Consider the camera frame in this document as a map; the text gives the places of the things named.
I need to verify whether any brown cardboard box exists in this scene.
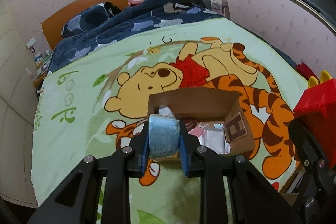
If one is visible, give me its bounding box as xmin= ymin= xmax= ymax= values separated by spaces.
xmin=147 ymin=87 xmax=255 ymax=161

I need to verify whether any red toy box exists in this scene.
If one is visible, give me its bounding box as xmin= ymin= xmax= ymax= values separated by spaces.
xmin=293 ymin=70 xmax=335 ymax=169

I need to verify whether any light blue towel roll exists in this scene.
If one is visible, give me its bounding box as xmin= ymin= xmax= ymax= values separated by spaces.
xmin=148 ymin=114 xmax=181 ymax=159

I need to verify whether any bedside clutter shelf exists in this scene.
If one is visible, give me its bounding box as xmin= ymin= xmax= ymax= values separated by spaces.
xmin=25 ymin=38 xmax=53 ymax=90

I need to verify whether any white cotton pads plastic bag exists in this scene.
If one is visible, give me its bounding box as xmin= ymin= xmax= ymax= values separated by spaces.
xmin=203 ymin=128 xmax=231 ymax=155

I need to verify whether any dark blue pillow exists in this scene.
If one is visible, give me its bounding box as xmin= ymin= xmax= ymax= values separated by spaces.
xmin=60 ymin=2 xmax=121 ymax=38

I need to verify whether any green cartoon fleece blanket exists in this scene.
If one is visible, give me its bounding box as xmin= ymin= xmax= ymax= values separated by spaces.
xmin=31 ymin=16 xmax=307 ymax=204

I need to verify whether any dark blue quilt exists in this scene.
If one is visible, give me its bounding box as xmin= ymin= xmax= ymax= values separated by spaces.
xmin=49 ymin=0 xmax=221 ymax=73

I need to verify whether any white cloth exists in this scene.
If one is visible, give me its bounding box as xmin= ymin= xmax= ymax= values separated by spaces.
xmin=158 ymin=105 xmax=175 ymax=119

